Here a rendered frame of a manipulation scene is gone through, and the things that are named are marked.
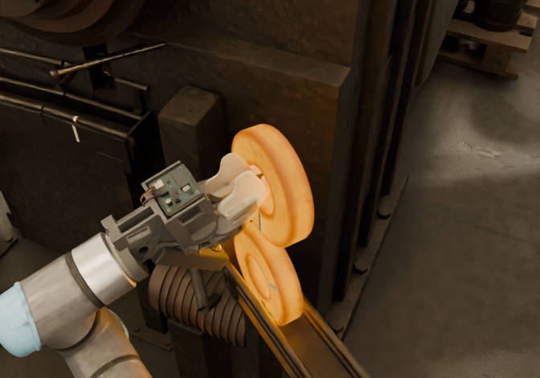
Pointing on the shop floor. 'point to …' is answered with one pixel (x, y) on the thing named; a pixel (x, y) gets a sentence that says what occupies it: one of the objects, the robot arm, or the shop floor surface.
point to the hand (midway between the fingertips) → (270, 175)
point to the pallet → (494, 21)
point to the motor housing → (198, 322)
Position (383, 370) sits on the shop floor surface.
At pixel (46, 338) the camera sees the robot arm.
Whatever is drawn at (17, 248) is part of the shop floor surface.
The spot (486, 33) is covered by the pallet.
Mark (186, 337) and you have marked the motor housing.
